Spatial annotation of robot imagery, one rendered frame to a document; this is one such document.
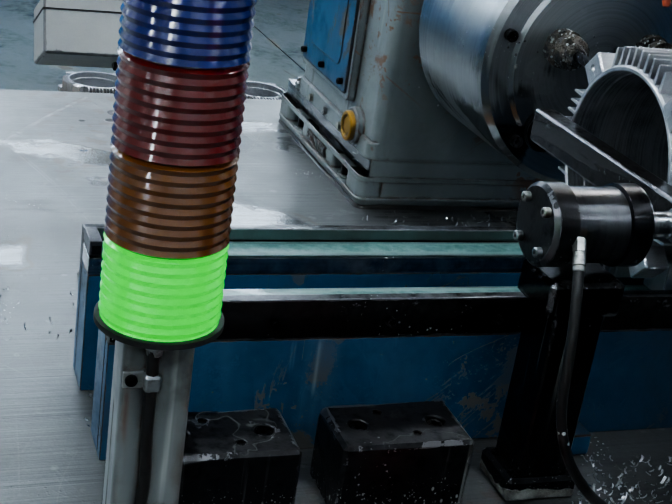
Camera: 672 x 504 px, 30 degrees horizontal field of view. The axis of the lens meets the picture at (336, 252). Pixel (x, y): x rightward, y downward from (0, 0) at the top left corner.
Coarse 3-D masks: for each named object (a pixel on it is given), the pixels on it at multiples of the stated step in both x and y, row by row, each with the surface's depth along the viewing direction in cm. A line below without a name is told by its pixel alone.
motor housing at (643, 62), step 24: (624, 48) 102; (648, 48) 102; (624, 72) 103; (648, 72) 99; (600, 96) 108; (624, 96) 108; (648, 96) 109; (576, 120) 109; (600, 120) 110; (624, 120) 110; (648, 120) 111; (624, 144) 111; (648, 144) 112; (648, 168) 113; (600, 264) 106
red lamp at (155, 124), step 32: (128, 64) 55; (128, 96) 55; (160, 96) 54; (192, 96) 54; (224, 96) 55; (128, 128) 55; (160, 128) 55; (192, 128) 55; (224, 128) 56; (160, 160) 55; (192, 160) 55; (224, 160) 56
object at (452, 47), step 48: (432, 0) 131; (480, 0) 122; (528, 0) 118; (576, 0) 119; (624, 0) 121; (432, 48) 131; (480, 48) 120; (528, 48) 120; (576, 48) 117; (480, 96) 121; (528, 96) 122; (576, 96) 124; (528, 144) 124
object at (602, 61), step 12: (600, 60) 105; (612, 60) 105; (588, 72) 107; (600, 72) 105; (648, 252) 99; (660, 252) 100; (648, 264) 99; (660, 264) 99; (636, 276) 100; (648, 276) 101
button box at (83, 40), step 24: (48, 0) 103; (72, 0) 103; (96, 0) 104; (120, 0) 105; (48, 24) 103; (72, 24) 103; (96, 24) 104; (120, 24) 105; (48, 48) 103; (72, 48) 103; (96, 48) 104
